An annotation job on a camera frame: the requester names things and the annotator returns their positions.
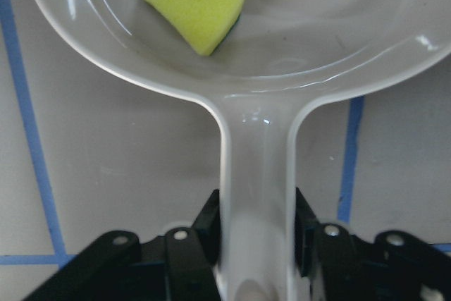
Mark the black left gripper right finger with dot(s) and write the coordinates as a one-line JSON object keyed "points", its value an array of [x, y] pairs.
{"points": [[341, 266]]}

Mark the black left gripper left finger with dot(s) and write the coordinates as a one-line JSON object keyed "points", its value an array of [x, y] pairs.
{"points": [[178, 265]]}

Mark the white plastic dustpan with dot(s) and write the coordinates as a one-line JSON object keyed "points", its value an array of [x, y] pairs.
{"points": [[282, 59]]}

